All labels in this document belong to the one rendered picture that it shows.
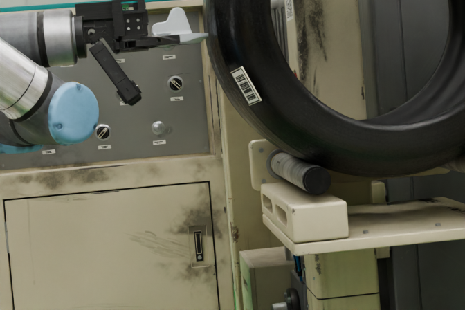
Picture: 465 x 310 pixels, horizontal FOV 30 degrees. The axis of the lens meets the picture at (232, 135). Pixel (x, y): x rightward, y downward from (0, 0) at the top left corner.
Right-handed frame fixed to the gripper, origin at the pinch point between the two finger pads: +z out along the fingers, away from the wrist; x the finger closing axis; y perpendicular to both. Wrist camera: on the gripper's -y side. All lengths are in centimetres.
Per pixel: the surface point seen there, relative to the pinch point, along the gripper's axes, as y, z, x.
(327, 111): -13.1, 17.6, -11.8
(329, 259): -44, 24, 26
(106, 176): -26, -20, 60
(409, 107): -14.7, 39.0, 15.2
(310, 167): -21.6, 14.6, -10.0
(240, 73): -6.2, 4.9, -10.4
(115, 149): -20, -18, 64
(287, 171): -23.3, 13.1, 3.7
